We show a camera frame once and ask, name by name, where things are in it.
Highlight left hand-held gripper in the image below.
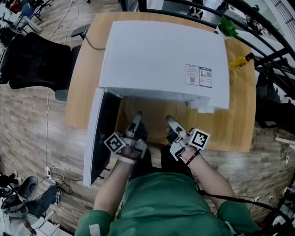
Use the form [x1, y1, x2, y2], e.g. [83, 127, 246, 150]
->
[103, 112, 149, 159]

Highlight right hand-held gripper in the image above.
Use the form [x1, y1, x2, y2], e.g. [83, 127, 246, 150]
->
[165, 115, 211, 161]

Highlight person's right forearm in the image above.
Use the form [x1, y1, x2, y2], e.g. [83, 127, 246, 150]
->
[187, 153, 236, 208]

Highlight person's left forearm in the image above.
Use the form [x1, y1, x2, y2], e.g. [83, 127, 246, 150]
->
[93, 158, 135, 218]

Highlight person's left hand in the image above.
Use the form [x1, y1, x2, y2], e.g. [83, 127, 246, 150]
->
[120, 147, 143, 160]

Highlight person's right hand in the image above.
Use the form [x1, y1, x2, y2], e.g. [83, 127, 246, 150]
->
[179, 145, 200, 162]

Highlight person's black trousers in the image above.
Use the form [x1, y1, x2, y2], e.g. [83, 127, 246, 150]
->
[131, 145, 196, 183]

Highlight white wristband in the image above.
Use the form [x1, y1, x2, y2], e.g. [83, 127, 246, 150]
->
[118, 155, 136, 165]

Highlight white microwave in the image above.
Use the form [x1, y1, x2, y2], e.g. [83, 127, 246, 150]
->
[83, 20, 230, 188]

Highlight person's green shirt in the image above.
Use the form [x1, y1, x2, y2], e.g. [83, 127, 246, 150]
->
[75, 172, 261, 236]

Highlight yellow oil bottle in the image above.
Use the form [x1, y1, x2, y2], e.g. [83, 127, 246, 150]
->
[230, 52, 255, 69]

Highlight chair with black jacket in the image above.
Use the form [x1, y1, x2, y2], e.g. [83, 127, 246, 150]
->
[254, 71, 295, 130]

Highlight potted green plant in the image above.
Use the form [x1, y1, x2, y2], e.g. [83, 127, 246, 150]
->
[216, 17, 240, 37]

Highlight black mesh office chair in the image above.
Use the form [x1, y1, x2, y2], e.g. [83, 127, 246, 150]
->
[0, 24, 92, 102]

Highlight grey and black device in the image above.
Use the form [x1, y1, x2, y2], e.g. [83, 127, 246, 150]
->
[0, 176, 62, 217]

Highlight black bracelet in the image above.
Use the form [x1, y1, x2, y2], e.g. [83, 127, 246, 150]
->
[185, 149, 201, 166]

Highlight white floor cable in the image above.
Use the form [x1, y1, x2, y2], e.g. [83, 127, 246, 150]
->
[45, 88, 53, 168]

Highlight black floor cable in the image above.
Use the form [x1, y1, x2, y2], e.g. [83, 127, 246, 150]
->
[49, 177, 83, 195]

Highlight black microwave power cable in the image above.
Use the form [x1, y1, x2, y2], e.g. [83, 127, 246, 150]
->
[84, 34, 106, 50]

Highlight white shoulder strap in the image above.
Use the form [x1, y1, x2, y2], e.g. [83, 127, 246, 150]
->
[224, 221, 245, 236]
[89, 224, 101, 236]

